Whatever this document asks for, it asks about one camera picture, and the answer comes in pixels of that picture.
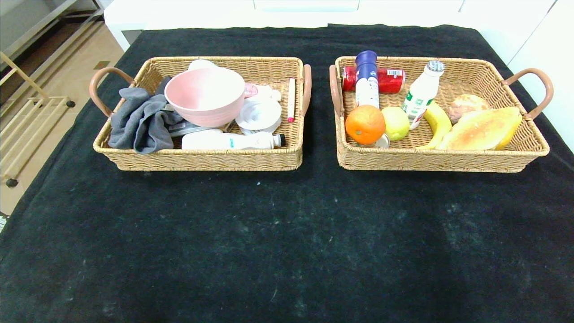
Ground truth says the wicker basket with food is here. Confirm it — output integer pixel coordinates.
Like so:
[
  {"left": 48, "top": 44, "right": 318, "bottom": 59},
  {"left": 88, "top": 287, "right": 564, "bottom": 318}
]
[{"left": 329, "top": 56, "right": 554, "bottom": 174}]

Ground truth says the white bottle blue cap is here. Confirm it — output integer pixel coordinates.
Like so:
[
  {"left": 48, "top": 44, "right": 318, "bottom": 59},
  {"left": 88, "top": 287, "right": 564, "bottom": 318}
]
[{"left": 355, "top": 50, "right": 381, "bottom": 109}]

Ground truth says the beige wooden rack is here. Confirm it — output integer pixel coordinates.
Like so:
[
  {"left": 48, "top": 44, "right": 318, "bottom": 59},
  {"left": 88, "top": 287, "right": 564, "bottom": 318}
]
[{"left": 0, "top": 52, "right": 76, "bottom": 188}]

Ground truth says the white bottle silver cap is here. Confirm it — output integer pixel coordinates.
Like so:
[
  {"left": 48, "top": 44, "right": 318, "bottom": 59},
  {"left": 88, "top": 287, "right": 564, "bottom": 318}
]
[{"left": 401, "top": 61, "right": 446, "bottom": 130}]

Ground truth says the black tablecloth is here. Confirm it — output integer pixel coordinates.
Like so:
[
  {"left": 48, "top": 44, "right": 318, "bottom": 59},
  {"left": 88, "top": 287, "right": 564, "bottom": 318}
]
[{"left": 0, "top": 25, "right": 574, "bottom": 323}]

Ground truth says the grey rectangular case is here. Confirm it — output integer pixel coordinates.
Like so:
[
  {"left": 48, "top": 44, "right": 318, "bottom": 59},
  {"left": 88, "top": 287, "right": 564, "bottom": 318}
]
[{"left": 168, "top": 121, "right": 211, "bottom": 138}]

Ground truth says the white bottle black cap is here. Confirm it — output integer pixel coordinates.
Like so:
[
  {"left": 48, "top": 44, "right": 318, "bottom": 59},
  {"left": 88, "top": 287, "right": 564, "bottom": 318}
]
[{"left": 182, "top": 130, "right": 286, "bottom": 151}]

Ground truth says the red drink can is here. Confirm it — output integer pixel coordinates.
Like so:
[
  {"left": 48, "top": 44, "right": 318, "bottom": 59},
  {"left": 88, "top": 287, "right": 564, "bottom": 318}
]
[{"left": 342, "top": 66, "right": 406, "bottom": 95}]

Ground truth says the pink white stick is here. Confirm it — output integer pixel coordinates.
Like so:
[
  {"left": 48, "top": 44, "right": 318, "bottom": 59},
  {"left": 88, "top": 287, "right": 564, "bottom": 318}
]
[{"left": 287, "top": 77, "right": 297, "bottom": 123}]

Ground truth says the orange mandarin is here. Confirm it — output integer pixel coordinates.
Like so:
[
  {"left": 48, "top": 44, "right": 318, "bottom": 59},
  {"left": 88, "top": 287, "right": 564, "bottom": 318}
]
[{"left": 345, "top": 105, "right": 386, "bottom": 145}]

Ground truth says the round bread bun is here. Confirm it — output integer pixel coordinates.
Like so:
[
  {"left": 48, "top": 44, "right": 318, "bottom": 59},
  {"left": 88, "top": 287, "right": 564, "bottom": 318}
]
[{"left": 448, "top": 94, "right": 491, "bottom": 124}]

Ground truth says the yellow lemon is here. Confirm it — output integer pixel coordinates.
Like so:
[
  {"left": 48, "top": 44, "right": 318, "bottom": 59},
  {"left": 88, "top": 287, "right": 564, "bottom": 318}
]
[{"left": 382, "top": 107, "right": 410, "bottom": 141}]

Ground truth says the white cabinet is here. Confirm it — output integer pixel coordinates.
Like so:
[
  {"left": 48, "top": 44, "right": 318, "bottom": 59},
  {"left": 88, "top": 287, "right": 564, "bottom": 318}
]
[{"left": 104, "top": 0, "right": 476, "bottom": 51}]

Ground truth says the white round container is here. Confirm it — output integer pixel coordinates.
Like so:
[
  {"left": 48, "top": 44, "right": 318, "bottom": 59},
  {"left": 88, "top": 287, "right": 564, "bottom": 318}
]
[{"left": 235, "top": 97, "right": 283, "bottom": 136}]

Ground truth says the striped croissant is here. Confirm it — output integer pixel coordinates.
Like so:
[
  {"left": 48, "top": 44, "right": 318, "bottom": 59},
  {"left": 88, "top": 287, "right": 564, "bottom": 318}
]
[{"left": 436, "top": 107, "right": 521, "bottom": 151}]

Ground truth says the teal cup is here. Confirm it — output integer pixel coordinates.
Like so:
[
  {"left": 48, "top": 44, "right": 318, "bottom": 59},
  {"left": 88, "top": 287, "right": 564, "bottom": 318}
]
[{"left": 188, "top": 59, "right": 219, "bottom": 71}]

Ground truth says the grey cloth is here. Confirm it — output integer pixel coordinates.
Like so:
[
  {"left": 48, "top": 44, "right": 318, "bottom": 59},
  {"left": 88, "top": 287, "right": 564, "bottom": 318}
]
[{"left": 109, "top": 77, "right": 184, "bottom": 155}]

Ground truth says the pink bowl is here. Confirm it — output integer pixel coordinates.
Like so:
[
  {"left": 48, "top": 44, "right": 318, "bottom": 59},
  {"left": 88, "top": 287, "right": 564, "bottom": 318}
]
[{"left": 164, "top": 67, "right": 246, "bottom": 128}]

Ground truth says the wicker basket with toiletries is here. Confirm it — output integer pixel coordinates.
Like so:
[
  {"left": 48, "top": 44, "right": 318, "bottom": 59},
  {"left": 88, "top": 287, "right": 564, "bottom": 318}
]
[{"left": 89, "top": 56, "right": 312, "bottom": 172}]

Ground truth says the pink white small bottle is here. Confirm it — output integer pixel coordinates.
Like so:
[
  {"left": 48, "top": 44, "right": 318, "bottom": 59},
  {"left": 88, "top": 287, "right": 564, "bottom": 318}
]
[{"left": 244, "top": 83, "right": 282, "bottom": 102}]

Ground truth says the yellow banana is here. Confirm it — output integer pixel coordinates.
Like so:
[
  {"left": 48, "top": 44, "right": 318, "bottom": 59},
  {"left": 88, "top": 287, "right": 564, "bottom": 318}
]
[{"left": 417, "top": 101, "right": 452, "bottom": 150}]

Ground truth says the yellow mango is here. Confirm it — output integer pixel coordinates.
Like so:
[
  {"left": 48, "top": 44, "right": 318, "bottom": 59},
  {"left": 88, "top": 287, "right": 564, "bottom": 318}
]
[{"left": 496, "top": 111, "right": 524, "bottom": 150}]

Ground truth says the wooden shelf unit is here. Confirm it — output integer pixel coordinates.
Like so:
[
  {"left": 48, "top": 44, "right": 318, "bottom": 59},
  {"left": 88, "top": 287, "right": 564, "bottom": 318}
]
[{"left": 0, "top": 0, "right": 106, "bottom": 59}]

